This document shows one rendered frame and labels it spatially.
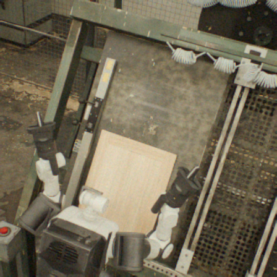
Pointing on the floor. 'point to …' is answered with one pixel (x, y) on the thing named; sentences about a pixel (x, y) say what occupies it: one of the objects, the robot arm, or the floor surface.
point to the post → (11, 269)
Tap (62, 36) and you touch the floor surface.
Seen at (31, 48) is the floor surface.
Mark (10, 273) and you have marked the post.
